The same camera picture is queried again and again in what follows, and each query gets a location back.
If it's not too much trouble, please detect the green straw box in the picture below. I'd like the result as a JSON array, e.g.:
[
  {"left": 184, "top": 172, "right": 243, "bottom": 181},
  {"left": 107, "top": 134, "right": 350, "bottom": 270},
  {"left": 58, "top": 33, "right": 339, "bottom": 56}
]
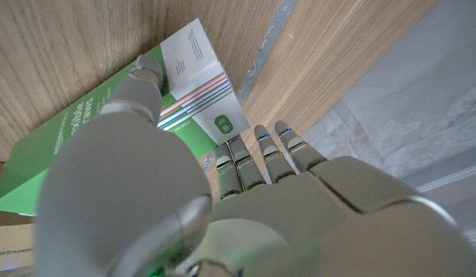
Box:
[{"left": 0, "top": 18, "right": 251, "bottom": 216}]

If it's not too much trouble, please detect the brown cardboard box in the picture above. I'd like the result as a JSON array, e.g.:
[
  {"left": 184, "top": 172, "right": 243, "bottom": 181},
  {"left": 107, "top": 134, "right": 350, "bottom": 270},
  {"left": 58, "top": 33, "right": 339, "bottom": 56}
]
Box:
[{"left": 0, "top": 160, "right": 35, "bottom": 272}]

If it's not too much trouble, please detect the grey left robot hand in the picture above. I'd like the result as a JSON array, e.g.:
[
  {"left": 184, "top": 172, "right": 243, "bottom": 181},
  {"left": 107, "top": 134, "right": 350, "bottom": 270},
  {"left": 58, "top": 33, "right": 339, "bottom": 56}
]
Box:
[{"left": 32, "top": 52, "right": 476, "bottom": 277}]

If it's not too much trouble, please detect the grey tape marking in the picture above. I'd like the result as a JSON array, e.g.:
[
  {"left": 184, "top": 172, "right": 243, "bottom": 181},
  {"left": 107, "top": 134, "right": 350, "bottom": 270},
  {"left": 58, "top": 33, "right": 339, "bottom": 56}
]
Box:
[{"left": 236, "top": 0, "right": 299, "bottom": 103}]

